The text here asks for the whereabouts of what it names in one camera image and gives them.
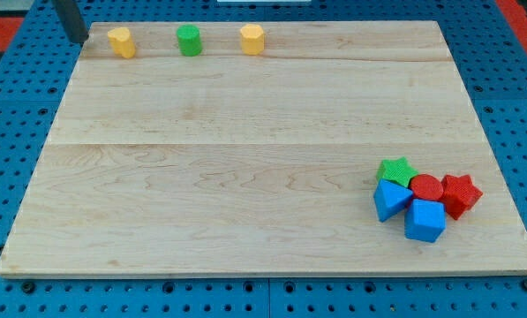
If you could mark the green star block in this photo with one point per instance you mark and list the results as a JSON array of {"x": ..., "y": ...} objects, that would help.
[{"x": 397, "y": 171}]

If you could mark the yellow heart block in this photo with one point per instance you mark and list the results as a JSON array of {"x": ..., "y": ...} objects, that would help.
[{"x": 121, "y": 42}]

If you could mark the red star block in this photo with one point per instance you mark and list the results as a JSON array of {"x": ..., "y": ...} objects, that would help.
[{"x": 459, "y": 195}]

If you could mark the wooden board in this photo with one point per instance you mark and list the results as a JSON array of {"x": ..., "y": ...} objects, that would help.
[{"x": 226, "y": 165}]

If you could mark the yellow hexagon block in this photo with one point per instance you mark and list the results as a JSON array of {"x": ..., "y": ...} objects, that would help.
[{"x": 252, "y": 39}]

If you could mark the blue triangle block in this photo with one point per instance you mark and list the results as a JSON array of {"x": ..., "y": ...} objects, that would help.
[{"x": 390, "y": 199}]

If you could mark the green cylinder block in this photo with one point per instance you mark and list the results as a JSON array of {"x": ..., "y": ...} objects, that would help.
[{"x": 189, "y": 41}]

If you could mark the red cylinder block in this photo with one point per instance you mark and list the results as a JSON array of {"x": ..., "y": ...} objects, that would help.
[{"x": 426, "y": 187}]

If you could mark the blue cube block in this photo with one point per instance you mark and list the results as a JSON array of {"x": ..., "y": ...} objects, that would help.
[{"x": 425, "y": 220}]

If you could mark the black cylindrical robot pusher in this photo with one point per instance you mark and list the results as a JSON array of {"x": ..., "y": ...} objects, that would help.
[{"x": 71, "y": 19}]

